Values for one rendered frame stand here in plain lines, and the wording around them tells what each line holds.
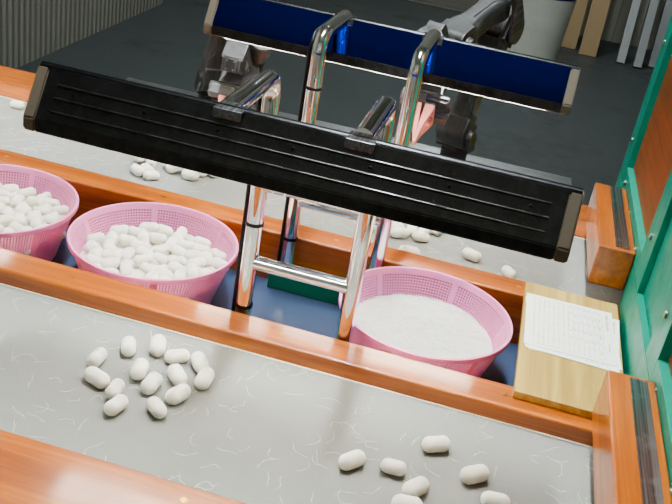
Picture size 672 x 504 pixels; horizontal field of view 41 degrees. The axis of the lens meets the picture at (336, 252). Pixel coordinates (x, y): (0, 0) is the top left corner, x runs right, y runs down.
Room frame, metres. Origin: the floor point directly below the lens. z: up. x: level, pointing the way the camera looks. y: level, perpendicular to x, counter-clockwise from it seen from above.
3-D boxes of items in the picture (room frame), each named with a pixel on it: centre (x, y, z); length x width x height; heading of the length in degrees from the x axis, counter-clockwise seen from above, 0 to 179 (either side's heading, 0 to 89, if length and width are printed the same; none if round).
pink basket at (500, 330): (1.18, -0.15, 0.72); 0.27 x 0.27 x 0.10
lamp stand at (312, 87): (1.41, -0.01, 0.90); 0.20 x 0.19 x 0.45; 81
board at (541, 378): (1.15, -0.36, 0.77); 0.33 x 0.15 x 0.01; 171
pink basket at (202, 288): (1.25, 0.29, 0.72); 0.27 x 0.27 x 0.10
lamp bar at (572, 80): (1.49, -0.03, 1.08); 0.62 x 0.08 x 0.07; 81
